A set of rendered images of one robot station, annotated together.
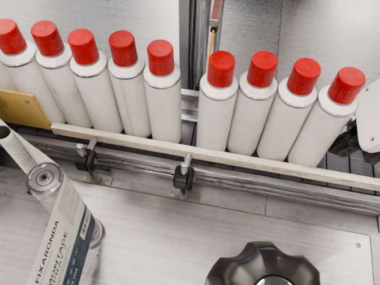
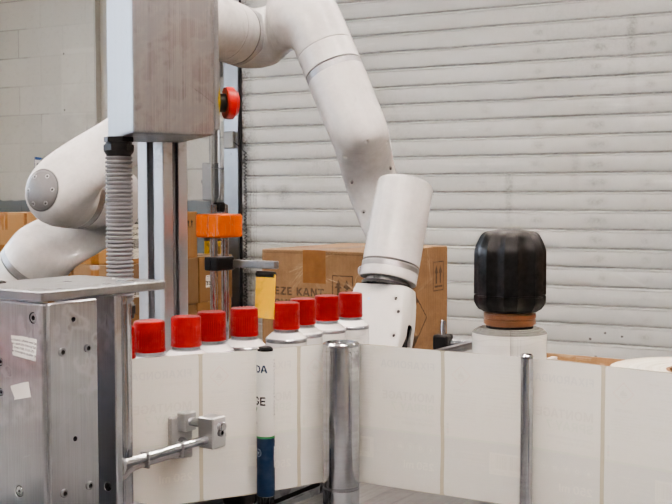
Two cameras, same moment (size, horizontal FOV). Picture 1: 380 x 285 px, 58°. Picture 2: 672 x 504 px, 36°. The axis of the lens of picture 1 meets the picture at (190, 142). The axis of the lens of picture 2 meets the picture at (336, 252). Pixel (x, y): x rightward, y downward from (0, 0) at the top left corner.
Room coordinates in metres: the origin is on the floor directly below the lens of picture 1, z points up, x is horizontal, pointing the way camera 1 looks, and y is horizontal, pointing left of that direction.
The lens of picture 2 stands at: (-0.27, 1.10, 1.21)
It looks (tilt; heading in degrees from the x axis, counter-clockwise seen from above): 3 degrees down; 294
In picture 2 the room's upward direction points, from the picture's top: straight up
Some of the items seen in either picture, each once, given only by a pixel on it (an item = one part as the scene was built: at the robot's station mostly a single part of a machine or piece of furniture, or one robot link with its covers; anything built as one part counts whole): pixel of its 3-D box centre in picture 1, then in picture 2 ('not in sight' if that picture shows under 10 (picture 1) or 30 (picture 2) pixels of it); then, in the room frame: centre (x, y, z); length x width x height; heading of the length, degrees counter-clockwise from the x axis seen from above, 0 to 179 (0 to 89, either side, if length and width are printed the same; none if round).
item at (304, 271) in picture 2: not in sight; (357, 316); (0.50, -0.73, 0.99); 0.30 x 0.24 x 0.27; 81
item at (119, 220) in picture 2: not in sight; (119, 228); (0.44, 0.12, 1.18); 0.04 x 0.04 x 0.21
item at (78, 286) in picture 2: not in sight; (62, 286); (0.29, 0.41, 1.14); 0.14 x 0.11 x 0.01; 80
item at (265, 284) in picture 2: (212, 39); (265, 294); (0.33, -0.02, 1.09); 0.03 x 0.01 x 0.06; 170
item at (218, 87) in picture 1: (215, 110); (286, 383); (0.31, -0.04, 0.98); 0.05 x 0.05 x 0.20
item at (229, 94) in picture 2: not in sight; (225, 103); (0.33, 0.06, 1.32); 0.04 x 0.03 x 0.04; 136
